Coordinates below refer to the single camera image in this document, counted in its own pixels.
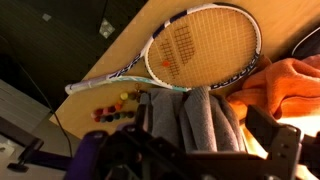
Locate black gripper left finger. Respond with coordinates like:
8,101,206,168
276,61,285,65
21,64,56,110
94,103,191,180

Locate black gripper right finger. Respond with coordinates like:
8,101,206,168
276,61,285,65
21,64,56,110
244,104,303,180

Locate grey towel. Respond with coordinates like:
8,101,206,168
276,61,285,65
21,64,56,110
139,86,249,154

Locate orange towel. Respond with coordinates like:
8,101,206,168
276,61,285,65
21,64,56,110
226,54,320,122

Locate white purple tennis racket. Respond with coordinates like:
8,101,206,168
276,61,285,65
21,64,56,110
64,2,263,96

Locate white floor tape piece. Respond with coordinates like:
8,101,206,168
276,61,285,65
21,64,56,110
41,13,53,23
99,18,116,39

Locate colourful bead string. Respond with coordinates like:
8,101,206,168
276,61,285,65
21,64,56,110
90,91,143,124

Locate black camera cable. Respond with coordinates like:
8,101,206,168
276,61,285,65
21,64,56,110
18,61,74,158

